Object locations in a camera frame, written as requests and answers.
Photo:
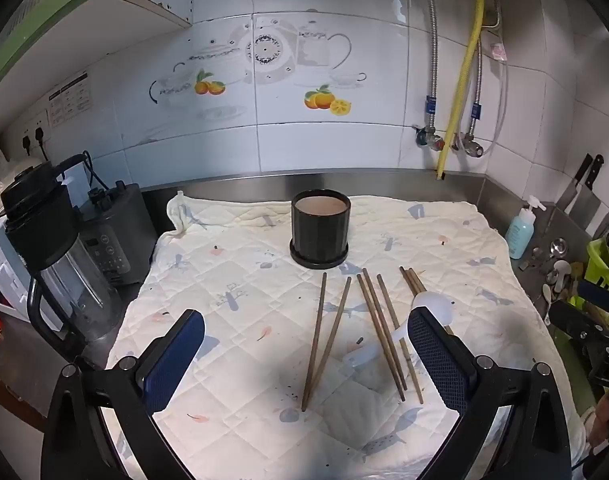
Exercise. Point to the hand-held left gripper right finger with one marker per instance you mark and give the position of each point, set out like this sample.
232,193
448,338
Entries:
437,360

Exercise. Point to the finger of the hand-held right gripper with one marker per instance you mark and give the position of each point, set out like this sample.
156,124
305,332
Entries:
602,294
577,321

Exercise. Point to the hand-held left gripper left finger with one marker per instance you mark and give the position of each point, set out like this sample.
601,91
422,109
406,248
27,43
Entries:
177,355

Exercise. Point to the white plastic spoon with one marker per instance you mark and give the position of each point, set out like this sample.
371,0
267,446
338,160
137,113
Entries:
429,304

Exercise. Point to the black utensil holder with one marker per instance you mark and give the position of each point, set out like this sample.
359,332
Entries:
319,232

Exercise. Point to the person's right hand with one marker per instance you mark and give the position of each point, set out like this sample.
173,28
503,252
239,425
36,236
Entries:
604,420

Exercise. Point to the green utensil rack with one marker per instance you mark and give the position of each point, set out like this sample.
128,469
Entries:
602,265

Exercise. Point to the small white ceramic spoon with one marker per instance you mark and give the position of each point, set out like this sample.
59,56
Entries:
548,300

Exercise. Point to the metal measuring cup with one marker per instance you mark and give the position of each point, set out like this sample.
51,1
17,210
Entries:
558,247

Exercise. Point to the teal soap pump bottle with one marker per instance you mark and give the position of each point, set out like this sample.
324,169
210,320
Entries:
520,232

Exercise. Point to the printed quilted mat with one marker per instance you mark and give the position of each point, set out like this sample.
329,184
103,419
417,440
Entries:
244,270

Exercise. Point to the dark grey blender base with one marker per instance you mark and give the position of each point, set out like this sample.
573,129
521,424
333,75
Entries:
119,230

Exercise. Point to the glass blender jar black lid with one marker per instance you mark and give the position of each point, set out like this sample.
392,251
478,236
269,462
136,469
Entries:
49,240

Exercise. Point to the white kitchen appliance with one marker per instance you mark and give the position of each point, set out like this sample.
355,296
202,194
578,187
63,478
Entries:
4,270

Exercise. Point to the metal water valve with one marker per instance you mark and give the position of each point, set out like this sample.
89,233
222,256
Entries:
470,145

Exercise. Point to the clear plastic tube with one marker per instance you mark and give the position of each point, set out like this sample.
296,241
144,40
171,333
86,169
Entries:
504,95

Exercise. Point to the wall power socket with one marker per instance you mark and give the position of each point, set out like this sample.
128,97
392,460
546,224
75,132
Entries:
34,130

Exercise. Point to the white wall label sticker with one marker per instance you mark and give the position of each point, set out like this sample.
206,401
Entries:
70,100

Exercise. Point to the green wall cabinet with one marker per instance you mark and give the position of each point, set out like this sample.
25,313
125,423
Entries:
44,15

